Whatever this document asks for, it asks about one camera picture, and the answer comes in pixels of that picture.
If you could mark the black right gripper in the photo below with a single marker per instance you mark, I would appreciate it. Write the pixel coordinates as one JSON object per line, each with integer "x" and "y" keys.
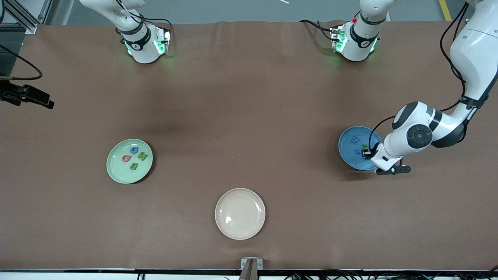
{"x": 15, "y": 95}

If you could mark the grey metal mount bracket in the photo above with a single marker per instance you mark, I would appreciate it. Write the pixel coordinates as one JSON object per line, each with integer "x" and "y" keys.
{"x": 251, "y": 264}

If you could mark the blue plate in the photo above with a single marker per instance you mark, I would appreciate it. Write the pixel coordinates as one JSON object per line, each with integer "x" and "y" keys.
{"x": 350, "y": 155}

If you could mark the blue lowercase letter m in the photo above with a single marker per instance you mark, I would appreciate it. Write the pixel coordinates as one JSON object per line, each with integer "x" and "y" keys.
{"x": 354, "y": 140}

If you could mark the green capital letter N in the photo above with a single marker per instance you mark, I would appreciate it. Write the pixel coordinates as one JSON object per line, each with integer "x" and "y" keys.
{"x": 142, "y": 156}

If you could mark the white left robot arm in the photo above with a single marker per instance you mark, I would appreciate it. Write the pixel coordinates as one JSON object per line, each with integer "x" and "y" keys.
{"x": 478, "y": 50}

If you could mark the cream plate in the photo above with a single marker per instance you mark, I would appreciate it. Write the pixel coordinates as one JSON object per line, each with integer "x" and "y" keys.
{"x": 240, "y": 217}

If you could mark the green capital letter B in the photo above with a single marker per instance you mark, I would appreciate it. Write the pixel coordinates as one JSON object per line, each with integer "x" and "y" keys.
{"x": 133, "y": 167}

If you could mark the blue capital letter G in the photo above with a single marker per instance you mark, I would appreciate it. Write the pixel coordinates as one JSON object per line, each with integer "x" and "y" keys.
{"x": 132, "y": 150}

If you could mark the yellow floor tape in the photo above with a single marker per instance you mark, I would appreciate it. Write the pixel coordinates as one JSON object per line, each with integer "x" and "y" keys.
{"x": 445, "y": 9}

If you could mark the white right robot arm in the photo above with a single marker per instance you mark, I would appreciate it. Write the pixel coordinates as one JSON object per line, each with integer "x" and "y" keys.
{"x": 142, "y": 46}

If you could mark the brown table mat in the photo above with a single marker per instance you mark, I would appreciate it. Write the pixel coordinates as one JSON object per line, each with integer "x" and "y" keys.
{"x": 78, "y": 233}

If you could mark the green plate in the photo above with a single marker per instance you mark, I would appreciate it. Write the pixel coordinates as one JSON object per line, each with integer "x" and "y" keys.
{"x": 116, "y": 171}

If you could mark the red capital letter D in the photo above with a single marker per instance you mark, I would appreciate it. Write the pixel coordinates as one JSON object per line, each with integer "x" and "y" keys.
{"x": 123, "y": 158}

